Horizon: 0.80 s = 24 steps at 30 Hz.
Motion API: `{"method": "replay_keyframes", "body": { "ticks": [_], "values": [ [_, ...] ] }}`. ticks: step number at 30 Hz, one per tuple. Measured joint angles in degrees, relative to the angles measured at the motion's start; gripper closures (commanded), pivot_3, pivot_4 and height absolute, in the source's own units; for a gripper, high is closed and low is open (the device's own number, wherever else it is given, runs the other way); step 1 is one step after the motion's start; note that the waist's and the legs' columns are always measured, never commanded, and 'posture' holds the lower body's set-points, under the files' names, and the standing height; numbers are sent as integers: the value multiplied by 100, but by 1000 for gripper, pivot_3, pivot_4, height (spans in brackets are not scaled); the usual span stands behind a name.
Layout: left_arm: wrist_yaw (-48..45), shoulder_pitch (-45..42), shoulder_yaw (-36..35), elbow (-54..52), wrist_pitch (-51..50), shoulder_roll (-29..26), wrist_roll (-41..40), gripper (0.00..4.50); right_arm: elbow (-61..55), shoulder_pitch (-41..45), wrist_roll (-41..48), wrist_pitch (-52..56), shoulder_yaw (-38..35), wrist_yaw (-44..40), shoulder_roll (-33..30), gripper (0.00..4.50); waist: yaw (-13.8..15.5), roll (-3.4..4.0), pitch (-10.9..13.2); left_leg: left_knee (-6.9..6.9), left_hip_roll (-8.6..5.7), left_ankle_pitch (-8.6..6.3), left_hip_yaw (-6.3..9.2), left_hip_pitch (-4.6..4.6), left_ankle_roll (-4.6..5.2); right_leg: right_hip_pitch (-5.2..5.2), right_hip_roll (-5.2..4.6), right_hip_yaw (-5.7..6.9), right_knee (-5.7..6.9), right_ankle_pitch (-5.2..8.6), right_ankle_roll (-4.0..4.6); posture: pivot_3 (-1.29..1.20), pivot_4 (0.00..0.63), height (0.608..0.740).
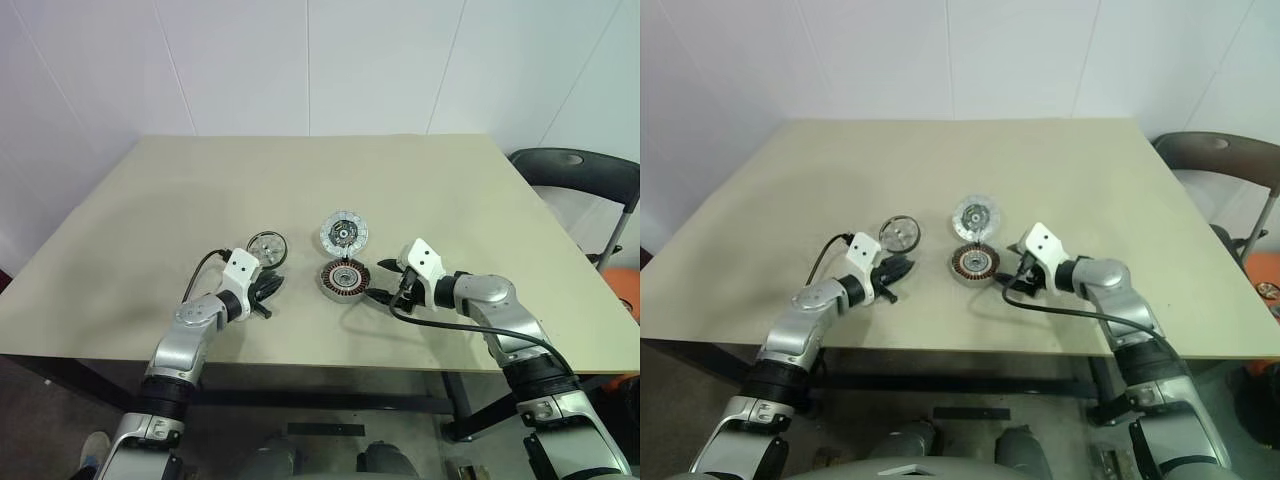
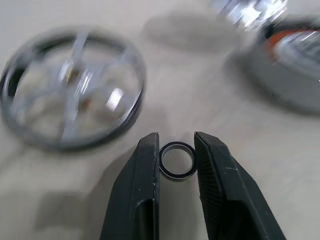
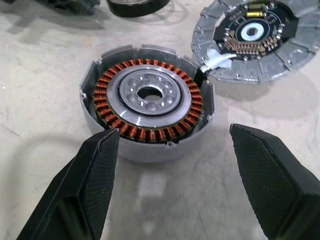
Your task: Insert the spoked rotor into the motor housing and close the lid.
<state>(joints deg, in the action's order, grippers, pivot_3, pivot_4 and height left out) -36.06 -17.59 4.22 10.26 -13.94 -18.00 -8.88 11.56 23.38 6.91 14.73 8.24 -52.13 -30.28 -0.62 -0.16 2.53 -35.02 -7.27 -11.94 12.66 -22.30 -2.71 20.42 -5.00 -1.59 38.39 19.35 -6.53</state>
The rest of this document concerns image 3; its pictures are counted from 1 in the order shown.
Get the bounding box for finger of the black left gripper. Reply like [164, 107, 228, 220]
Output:
[33, 0, 101, 16]

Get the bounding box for silver motor lid circuit board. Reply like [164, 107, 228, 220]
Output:
[190, 0, 320, 84]

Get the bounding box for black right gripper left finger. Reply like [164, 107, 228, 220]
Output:
[16, 127, 121, 240]

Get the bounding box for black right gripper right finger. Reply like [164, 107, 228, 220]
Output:
[229, 123, 320, 240]

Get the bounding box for white lid wire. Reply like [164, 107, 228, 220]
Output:
[199, 48, 241, 75]

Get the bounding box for black rotor ring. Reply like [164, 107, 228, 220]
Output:
[106, 0, 171, 18]

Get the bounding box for silver motor housing copper windings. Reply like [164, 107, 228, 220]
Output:
[78, 44, 216, 164]

